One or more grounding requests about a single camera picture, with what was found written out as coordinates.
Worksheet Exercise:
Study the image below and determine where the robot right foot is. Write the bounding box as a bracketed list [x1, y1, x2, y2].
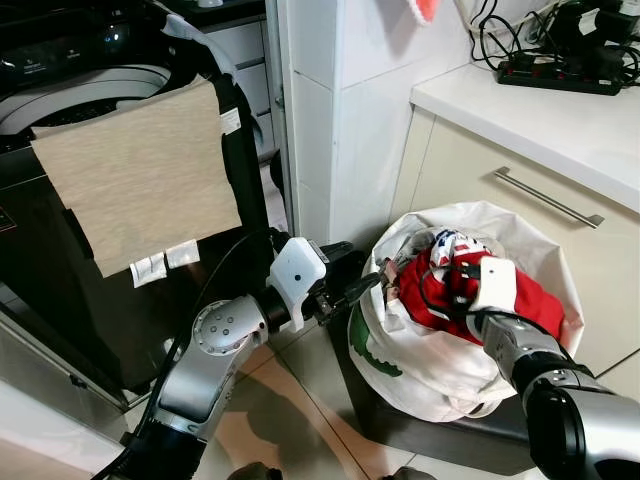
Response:
[393, 465, 437, 480]

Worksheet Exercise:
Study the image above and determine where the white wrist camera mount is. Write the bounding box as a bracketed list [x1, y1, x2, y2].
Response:
[470, 258, 517, 313]
[268, 237, 328, 331]

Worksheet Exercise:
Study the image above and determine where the black looped power cable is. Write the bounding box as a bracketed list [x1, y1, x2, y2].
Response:
[468, 0, 513, 73]

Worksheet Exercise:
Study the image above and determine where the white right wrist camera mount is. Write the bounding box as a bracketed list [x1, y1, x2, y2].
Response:
[470, 258, 517, 313]

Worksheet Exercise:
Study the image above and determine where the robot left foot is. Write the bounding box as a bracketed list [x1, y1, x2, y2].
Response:
[228, 462, 283, 480]

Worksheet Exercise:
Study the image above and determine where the silver bar drawer handle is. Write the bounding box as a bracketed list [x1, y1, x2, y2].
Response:
[492, 166, 606, 230]

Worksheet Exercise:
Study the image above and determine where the black laundry basket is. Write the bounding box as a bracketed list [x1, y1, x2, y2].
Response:
[328, 300, 546, 477]

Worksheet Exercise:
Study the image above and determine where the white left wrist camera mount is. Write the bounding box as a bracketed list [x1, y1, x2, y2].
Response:
[268, 237, 328, 331]

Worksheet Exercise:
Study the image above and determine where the black garment with grey trim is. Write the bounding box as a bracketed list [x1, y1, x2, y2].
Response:
[150, 0, 279, 301]

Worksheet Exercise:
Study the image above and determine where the stars and stripes garment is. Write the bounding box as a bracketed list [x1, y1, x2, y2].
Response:
[430, 229, 491, 269]

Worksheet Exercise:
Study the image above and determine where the red garment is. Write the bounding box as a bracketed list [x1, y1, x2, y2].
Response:
[398, 250, 567, 347]

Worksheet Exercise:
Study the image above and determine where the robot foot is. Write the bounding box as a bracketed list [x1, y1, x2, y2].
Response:
[228, 462, 283, 480]
[393, 465, 437, 480]

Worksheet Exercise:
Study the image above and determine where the black power strip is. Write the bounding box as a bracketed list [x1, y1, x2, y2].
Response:
[497, 52, 623, 97]

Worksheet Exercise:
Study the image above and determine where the beige cloth with white tags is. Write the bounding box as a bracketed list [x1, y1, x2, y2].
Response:
[30, 78, 245, 289]

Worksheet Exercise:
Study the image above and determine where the white laundry bag green print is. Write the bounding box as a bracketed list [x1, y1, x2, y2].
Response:
[347, 200, 587, 423]

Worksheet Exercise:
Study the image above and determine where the black power adapter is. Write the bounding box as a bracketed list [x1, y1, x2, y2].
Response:
[550, 0, 629, 56]

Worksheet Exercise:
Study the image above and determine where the grey drawer unit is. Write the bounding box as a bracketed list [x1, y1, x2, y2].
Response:
[200, 15, 286, 166]

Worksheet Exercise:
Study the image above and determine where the orange and white cloth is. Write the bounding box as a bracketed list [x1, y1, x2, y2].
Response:
[405, 0, 442, 26]

